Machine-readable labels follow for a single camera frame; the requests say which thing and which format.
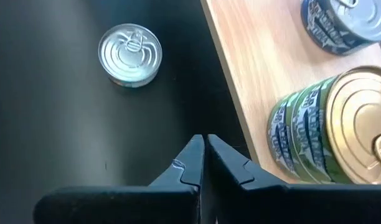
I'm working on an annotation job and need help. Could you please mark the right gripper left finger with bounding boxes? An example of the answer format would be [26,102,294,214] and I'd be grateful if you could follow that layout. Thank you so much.
[33,134,205,224]

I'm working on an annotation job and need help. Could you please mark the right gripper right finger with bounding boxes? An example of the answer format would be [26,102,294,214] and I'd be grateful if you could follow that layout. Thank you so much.
[207,134,381,224]

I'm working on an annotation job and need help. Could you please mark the green albacore can silver lid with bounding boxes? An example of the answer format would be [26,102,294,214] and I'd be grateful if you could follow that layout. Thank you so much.
[266,90,303,180]

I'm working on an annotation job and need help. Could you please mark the teal yellow label tuna can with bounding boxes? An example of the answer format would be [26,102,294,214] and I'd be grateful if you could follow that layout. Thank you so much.
[97,23,163,88]

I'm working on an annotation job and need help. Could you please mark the green albacore can gold lid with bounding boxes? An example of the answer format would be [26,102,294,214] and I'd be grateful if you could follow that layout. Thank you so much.
[288,65,381,185]

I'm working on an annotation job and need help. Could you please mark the blue albacore tuna can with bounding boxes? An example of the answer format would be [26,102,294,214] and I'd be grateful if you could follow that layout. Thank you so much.
[300,0,381,56]

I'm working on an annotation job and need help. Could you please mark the wooden shelf black frame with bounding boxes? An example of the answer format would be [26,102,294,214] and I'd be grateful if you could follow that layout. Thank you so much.
[200,0,381,185]

